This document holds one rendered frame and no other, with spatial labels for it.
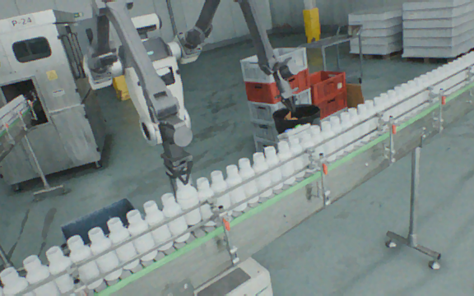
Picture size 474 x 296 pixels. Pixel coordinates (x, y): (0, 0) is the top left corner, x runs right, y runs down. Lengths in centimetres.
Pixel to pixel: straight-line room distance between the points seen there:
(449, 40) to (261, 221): 647
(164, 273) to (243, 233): 31
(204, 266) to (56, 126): 377
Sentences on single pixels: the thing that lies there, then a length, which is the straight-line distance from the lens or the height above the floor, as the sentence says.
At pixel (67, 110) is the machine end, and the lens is 467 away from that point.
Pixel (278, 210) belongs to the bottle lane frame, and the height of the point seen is 94.
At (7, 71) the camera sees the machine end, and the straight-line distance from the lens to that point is 476.
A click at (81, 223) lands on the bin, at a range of 170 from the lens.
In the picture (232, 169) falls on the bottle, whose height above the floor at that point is 116.
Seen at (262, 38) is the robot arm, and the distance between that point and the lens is 148.
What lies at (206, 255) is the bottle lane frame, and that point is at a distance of 122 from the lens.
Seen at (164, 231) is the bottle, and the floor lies 107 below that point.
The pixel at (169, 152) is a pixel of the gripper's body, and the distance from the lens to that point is 106.
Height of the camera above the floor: 168
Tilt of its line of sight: 23 degrees down
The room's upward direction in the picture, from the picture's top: 11 degrees counter-clockwise
